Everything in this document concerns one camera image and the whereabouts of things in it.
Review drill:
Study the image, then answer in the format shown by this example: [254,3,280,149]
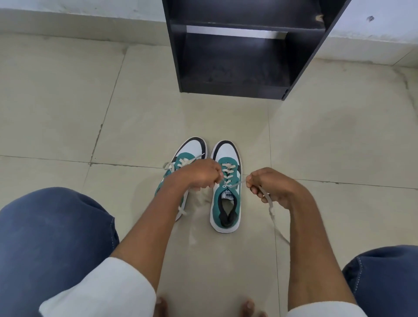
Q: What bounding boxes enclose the person's left hand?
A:
[166,159,225,192]

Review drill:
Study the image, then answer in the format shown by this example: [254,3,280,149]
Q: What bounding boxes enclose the person's right hand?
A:
[245,167,296,210]

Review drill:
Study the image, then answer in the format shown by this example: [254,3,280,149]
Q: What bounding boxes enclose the white shoelace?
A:
[162,152,207,217]
[214,176,291,245]

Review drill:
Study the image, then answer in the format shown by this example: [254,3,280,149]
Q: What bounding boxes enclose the person's right forearm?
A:
[283,191,359,311]

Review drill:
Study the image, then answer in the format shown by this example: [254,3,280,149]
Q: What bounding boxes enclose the person's left forearm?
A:
[110,178,189,296]

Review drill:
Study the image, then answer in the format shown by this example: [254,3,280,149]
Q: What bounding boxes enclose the green white sneaker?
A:
[209,140,243,234]
[154,137,208,222]

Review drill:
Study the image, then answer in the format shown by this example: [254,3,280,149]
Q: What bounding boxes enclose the person's right bare foot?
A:
[241,299,262,317]

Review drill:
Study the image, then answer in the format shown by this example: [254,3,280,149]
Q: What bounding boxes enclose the person's bare foot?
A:
[241,299,262,317]
[156,295,169,317]

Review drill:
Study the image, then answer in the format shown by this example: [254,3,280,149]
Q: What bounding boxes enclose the black wooden shelf unit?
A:
[162,0,352,101]

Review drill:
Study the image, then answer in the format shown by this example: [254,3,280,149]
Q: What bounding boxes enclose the person's left bare foot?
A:
[156,295,169,317]

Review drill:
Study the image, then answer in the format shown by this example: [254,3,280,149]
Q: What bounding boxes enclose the person's white right sleeve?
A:
[286,300,360,317]

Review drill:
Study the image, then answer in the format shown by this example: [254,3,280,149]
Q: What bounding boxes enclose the person's white sleeve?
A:
[286,300,360,317]
[39,257,157,317]

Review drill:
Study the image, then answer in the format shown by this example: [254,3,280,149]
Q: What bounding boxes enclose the person's white left sleeve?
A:
[39,257,157,317]

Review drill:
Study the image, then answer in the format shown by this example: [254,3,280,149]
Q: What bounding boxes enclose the person's right leg blue jeans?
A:
[342,245,418,317]

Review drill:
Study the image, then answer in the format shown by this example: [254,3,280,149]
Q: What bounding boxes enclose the person's leg blue jeans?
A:
[342,245,418,317]
[0,187,120,317]

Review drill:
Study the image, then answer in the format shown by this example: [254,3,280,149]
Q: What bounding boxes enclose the person's left leg blue jeans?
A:
[0,187,120,317]

